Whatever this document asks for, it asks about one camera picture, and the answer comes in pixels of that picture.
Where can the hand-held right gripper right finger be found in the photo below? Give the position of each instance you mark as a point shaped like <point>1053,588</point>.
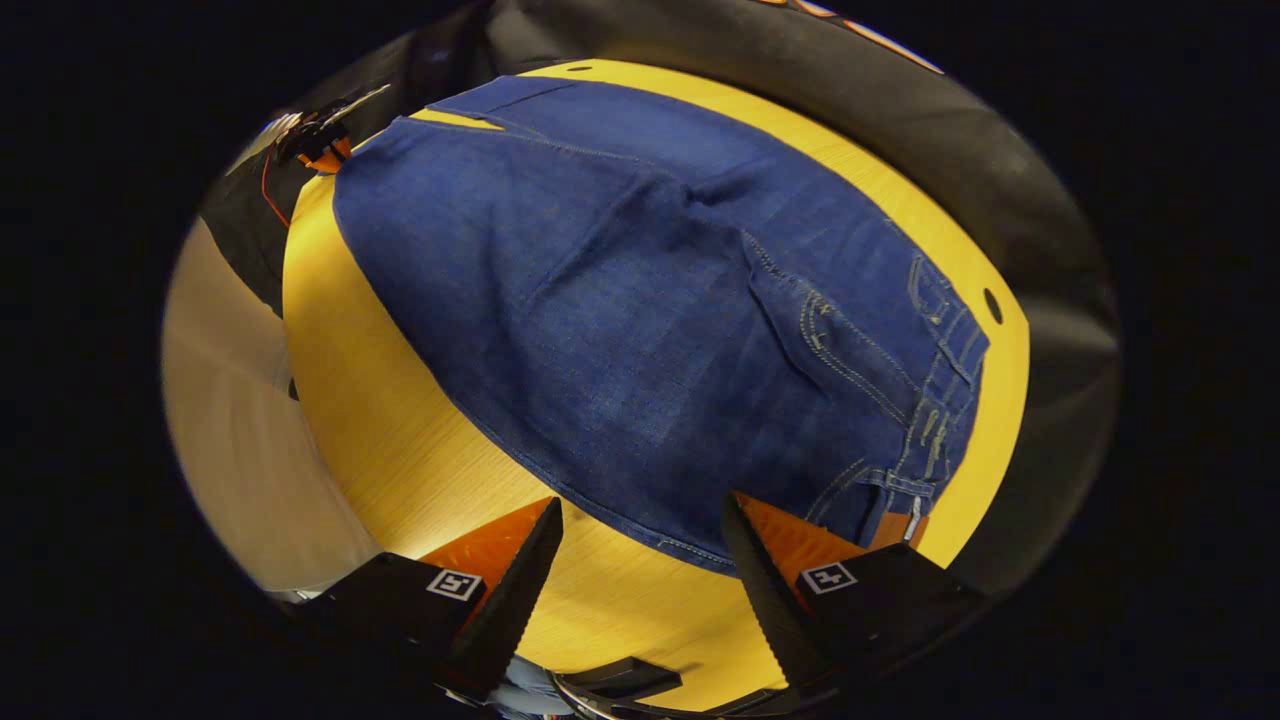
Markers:
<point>765,600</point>

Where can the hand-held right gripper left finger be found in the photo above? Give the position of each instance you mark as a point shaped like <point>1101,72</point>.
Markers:
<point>510,600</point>

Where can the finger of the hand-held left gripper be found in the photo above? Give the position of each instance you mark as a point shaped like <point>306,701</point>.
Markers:
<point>325,158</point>

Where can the blue denim jeans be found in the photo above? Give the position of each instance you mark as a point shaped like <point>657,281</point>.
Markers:
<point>650,320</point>

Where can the black backdrop cloth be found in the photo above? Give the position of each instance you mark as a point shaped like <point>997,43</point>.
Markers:
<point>1000,170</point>

